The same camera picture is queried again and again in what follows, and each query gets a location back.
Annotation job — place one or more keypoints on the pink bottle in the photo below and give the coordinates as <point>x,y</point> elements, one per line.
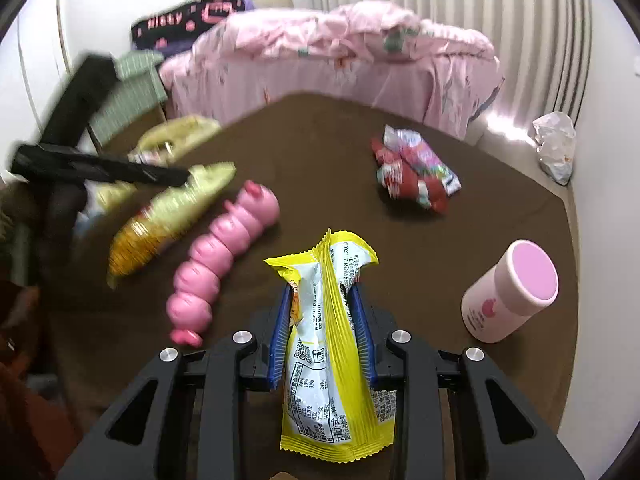
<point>505,295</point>

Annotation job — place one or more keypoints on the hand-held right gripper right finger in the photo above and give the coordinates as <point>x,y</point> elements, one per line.
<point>362,332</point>

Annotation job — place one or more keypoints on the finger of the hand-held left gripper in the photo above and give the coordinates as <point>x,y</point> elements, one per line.
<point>140,172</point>

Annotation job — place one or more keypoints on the pleated curtain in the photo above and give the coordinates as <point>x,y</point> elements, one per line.
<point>450,10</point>

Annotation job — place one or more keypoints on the pink caterpillar toy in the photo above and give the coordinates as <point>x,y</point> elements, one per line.
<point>220,255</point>

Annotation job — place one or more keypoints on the black pink printed cloth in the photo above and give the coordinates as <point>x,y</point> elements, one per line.
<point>185,20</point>

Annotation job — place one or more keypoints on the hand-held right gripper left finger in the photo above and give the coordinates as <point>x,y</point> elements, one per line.
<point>280,340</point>

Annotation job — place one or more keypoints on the yellow plastic bag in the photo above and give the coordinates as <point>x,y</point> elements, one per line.
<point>177,132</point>

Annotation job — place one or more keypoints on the pale green orange snack packet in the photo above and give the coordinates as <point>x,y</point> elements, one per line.
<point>160,220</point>

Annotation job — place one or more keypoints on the white plastic bag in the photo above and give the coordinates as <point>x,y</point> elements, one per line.
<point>555,145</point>

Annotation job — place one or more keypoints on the yellow white snack packet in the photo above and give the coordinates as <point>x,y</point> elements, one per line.
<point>325,340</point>

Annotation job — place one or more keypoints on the purple white crumpled wrapper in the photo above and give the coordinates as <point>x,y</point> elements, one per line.
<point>425,157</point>

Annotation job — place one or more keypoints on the green striped box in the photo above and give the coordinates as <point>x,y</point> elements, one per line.
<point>130,100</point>

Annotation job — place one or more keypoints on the crumpled red wrapper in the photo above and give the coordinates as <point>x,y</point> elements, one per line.
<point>400,180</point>

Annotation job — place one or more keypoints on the pink floral bed quilt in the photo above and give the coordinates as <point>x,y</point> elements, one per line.
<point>325,60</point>

